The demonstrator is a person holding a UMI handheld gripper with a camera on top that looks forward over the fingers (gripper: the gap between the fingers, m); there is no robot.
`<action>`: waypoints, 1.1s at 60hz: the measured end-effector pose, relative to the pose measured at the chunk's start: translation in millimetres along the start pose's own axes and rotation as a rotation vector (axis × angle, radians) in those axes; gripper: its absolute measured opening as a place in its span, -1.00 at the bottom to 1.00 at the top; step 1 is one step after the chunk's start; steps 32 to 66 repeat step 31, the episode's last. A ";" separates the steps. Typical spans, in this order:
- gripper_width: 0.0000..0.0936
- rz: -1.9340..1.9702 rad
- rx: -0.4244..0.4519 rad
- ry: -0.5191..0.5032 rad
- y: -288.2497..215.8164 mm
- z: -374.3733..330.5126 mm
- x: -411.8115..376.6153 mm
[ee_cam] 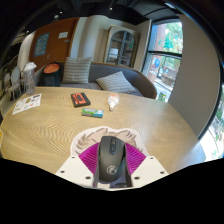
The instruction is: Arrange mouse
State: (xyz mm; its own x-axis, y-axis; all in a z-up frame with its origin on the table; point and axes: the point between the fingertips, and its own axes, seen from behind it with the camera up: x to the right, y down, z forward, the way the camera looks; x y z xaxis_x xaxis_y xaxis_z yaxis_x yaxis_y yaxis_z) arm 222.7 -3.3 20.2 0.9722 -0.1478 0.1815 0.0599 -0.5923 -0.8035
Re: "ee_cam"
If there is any grey curved sofa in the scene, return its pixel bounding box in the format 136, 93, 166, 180
37, 61, 158, 100

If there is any large dark-framed window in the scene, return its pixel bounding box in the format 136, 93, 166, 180
141, 19, 184, 103

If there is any black bag with orange top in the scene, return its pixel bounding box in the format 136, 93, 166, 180
40, 63, 63, 88

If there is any small white squeeze bottle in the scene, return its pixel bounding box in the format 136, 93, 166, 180
107, 92, 120, 111

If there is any black box with red print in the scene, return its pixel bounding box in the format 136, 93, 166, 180
70, 92, 92, 108

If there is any flat striped grey cushion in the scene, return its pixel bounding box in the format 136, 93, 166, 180
95, 70, 137, 94

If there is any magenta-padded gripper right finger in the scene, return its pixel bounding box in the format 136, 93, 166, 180
123, 142, 170, 189

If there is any clear shaker bottle white lid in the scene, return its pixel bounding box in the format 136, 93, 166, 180
22, 61, 38, 96

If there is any white printed paper sheet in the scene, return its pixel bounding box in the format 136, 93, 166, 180
12, 93, 42, 116

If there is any group of white chairs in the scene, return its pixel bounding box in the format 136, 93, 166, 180
0, 65, 26, 101

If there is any upright striped grey cushion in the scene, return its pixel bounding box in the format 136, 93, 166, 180
61, 56, 93, 84

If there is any small green pack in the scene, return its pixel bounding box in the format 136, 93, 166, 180
81, 107, 104, 119

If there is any arched glass-door cabinet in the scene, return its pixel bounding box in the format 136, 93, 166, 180
103, 24, 140, 69

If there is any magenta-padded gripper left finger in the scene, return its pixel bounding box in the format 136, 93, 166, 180
54, 141, 101, 188

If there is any brown wooden door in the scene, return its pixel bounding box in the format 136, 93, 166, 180
28, 17, 80, 73

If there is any black computer mouse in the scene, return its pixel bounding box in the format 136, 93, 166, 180
96, 135, 128, 184

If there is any blue poster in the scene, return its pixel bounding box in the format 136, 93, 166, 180
33, 32, 51, 58

